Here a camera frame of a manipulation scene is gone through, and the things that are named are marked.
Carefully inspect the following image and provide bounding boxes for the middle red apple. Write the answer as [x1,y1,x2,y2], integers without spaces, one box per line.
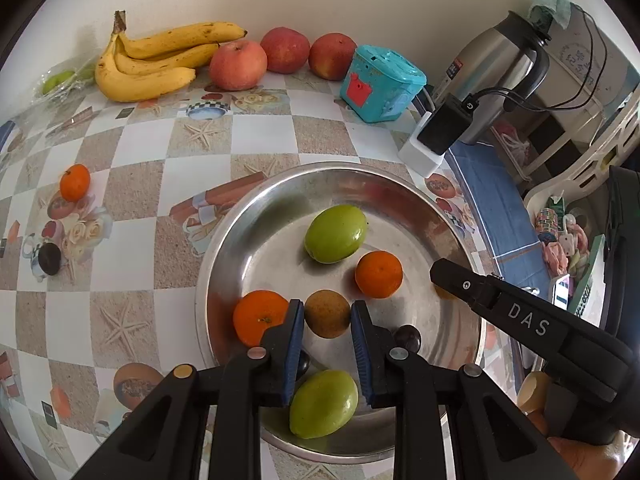
[260,27,310,74]

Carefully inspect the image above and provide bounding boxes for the white plastic rack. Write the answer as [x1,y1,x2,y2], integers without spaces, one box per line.
[524,88,639,222]

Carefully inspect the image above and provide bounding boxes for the person's hand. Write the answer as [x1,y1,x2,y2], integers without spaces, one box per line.
[518,372,639,479]

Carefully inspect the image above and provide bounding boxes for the dark plum on table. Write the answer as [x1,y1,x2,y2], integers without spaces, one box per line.
[37,242,62,276]

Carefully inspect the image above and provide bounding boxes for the teal plastic box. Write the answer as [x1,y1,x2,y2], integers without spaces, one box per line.
[340,44,427,124]

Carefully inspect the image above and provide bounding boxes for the yellow banana bunch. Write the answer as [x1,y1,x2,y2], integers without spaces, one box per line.
[94,11,246,103]

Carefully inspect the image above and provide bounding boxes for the rear red apple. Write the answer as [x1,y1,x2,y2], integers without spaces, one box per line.
[308,32,357,81]

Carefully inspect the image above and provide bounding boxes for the large orange tangerine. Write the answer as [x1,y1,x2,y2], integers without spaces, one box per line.
[232,289,288,348]

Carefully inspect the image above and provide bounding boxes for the brown round fruit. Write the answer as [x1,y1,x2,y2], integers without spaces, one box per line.
[305,289,350,339]

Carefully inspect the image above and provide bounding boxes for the green fruits in tray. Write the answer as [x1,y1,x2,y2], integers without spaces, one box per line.
[41,63,94,96]

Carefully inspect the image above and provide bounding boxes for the small tangerine near cup print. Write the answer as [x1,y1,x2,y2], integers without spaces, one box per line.
[60,164,91,203]

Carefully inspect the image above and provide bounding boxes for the large metal plate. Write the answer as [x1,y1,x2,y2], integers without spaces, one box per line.
[195,160,486,465]

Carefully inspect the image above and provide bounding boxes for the clear plastic fruit tray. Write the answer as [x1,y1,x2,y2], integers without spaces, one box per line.
[32,54,98,104]

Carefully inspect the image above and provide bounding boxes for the stainless steel kettle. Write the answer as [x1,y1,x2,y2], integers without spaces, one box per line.
[432,11,550,144]

